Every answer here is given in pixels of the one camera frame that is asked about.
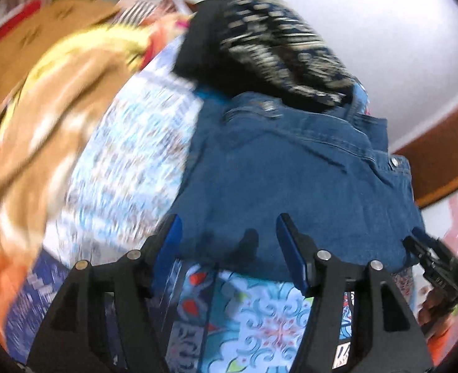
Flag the blue denim jacket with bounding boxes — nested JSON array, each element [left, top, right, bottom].
[[170, 90, 427, 282]]

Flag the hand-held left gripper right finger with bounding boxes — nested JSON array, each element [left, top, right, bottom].
[[275, 212, 434, 373]]

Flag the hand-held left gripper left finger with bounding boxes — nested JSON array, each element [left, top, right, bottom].
[[26, 214, 184, 373]]

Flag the person's right hand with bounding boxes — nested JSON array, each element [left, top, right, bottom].
[[417, 289, 456, 329]]

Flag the black patterned garment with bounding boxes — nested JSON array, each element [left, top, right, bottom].
[[172, 0, 367, 114]]

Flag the person's right forearm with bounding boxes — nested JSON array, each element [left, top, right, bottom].
[[425, 320, 458, 368]]

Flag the yellow orange blanket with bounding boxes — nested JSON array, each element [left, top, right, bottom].
[[0, 12, 191, 343]]

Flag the wooden lap desk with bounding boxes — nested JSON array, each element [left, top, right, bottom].
[[0, 0, 123, 71]]

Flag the blue patchwork bedspread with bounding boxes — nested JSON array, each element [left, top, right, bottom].
[[4, 35, 418, 373]]

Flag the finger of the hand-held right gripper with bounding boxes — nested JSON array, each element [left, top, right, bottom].
[[402, 227, 443, 269]]

